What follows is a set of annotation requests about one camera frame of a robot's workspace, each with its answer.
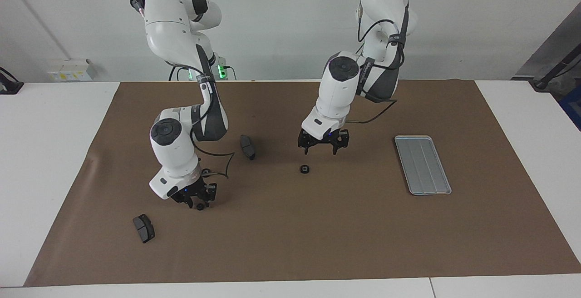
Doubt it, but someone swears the silver metal tray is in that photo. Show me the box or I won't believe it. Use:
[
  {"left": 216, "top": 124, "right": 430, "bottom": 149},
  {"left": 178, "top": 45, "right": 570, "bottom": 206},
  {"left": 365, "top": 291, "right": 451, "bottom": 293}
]
[{"left": 394, "top": 135, "right": 452, "bottom": 196}]

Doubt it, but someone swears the dark grey brake pad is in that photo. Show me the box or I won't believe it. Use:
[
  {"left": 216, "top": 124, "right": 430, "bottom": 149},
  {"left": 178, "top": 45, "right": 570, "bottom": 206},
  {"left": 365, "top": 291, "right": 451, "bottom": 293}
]
[
  {"left": 133, "top": 214, "right": 156, "bottom": 244},
  {"left": 239, "top": 134, "right": 256, "bottom": 161}
]

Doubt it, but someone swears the brown table mat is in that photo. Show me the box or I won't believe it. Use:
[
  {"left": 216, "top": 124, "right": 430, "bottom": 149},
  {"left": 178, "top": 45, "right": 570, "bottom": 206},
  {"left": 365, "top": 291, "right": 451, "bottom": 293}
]
[{"left": 24, "top": 79, "right": 581, "bottom": 287}]

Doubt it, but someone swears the black stand pole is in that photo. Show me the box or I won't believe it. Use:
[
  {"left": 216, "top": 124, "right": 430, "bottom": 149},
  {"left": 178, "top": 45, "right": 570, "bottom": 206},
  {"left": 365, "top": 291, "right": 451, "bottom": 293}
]
[{"left": 529, "top": 46, "right": 581, "bottom": 92}]

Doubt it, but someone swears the blue crate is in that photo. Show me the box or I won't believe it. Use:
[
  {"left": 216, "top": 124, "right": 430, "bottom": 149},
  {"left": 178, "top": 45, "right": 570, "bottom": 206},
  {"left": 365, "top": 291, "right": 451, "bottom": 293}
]
[{"left": 559, "top": 84, "right": 581, "bottom": 130}]

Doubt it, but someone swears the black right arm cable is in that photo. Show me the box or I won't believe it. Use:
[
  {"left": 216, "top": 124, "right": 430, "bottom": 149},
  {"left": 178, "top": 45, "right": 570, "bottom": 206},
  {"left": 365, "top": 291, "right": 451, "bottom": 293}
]
[{"left": 190, "top": 125, "right": 236, "bottom": 179}]

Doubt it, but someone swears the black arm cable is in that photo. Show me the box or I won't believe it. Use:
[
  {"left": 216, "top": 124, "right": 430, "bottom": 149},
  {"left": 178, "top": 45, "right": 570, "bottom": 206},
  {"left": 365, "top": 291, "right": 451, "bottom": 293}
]
[
  {"left": 345, "top": 0, "right": 409, "bottom": 124},
  {"left": 190, "top": 125, "right": 236, "bottom": 179}
]

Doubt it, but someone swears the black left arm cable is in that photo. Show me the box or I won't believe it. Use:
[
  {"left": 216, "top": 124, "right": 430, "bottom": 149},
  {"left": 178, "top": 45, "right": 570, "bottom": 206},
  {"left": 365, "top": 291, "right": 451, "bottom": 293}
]
[{"left": 345, "top": 0, "right": 409, "bottom": 124}]

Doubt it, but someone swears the black base cable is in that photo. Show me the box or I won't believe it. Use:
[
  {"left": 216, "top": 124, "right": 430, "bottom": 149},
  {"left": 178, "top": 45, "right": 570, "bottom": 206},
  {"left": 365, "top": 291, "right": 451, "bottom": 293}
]
[{"left": 169, "top": 63, "right": 191, "bottom": 81}]

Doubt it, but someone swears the white wall socket box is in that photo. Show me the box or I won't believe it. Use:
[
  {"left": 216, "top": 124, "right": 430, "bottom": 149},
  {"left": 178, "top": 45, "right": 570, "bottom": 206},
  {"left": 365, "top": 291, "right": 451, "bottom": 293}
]
[{"left": 47, "top": 59, "right": 98, "bottom": 82}]

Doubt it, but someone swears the black clamp mount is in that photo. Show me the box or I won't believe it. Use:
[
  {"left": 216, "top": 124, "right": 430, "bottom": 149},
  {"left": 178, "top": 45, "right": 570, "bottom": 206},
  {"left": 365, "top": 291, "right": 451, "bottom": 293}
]
[{"left": 0, "top": 67, "right": 24, "bottom": 95}]

